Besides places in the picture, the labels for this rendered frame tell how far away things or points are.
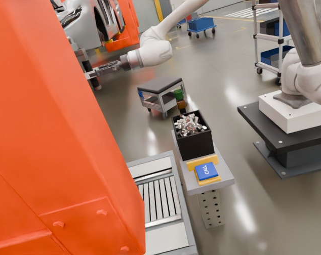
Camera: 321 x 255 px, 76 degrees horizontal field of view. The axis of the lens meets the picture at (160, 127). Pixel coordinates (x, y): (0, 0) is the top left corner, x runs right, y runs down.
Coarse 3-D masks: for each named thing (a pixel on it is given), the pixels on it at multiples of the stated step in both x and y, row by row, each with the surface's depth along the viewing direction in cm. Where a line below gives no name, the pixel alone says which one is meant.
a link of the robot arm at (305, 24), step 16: (288, 0) 70; (304, 0) 69; (288, 16) 74; (304, 16) 71; (304, 32) 75; (320, 32) 74; (304, 48) 78; (320, 48) 77; (304, 64) 83; (320, 64) 79; (304, 80) 85; (320, 80) 81; (320, 96) 82
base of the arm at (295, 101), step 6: (276, 96) 118; (282, 96) 114; (288, 96) 109; (294, 96) 107; (300, 96) 105; (288, 102) 110; (294, 102) 107; (300, 102) 106; (306, 102) 105; (312, 102) 106; (294, 108) 106
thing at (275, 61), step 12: (264, 0) 203; (276, 0) 185; (264, 24) 224; (276, 24) 198; (264, 36) 214; (276, 36) 199; (288, 36) 190; (276, 48) 237; (288, 48) 234; (264, 60) 234; (276, 60) 222; (276, 72) 209; (276, 84) 213
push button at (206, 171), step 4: (204, 164) 77; (208, 164) 76; (212, 164) 76; (196, 168) 76; (200, 168) 75; (204, 168) 75; (208, 168) 74; (212, 168) 74; (196, 172) 75; (200, 172) 74; (204, 172) 73; (208, 172) 73; (212, 172) 72; (216, 172) 72; (200, 176) 72; (204, 176) 72; (208, 176) 71; (212, 176) 71; (216, 176) 72; (200, 180) 72
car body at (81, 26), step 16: (80, 0) 297; (96, 0) 374; (112, 0) 645; (64, 16) 283; (80, 16) 295; (96, 16) 374; (112, 16) 559; (80, 32) 297; (96, 32) 321; (112, 32) 458; (96, 48) 369
